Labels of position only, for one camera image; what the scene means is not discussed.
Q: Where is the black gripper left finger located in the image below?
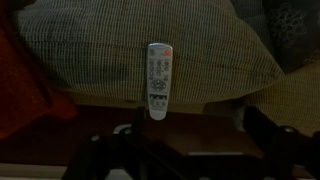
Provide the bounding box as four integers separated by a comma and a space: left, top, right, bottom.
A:
62, 107, 147, 180

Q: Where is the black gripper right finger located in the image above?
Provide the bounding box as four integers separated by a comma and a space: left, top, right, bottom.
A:
243, 106, 320, 180

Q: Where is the grey remote control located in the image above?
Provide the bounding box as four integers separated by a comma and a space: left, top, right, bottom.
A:
146, 43, 173, 120

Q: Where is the beige sofa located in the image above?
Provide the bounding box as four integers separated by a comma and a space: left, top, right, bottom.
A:
68, 59, 320, 135

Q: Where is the red cushion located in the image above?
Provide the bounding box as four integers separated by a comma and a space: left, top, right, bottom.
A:
0, 0, 77, 139

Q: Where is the dark patterned cushion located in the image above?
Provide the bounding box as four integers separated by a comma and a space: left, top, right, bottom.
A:
262, 0, 320, 73

